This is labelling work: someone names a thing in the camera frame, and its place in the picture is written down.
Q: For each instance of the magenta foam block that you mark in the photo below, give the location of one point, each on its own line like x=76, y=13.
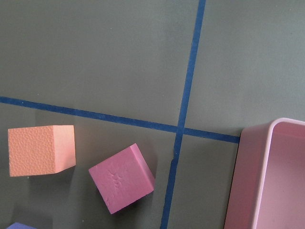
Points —
x=123, y=178

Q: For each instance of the orange foam block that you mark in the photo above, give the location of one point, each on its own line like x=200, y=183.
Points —
x=41, y=150

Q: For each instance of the pink plastic tray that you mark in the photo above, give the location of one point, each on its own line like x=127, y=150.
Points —
x=268, y=186

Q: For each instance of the purple foam block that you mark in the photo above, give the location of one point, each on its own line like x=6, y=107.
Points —
x=17, y=225

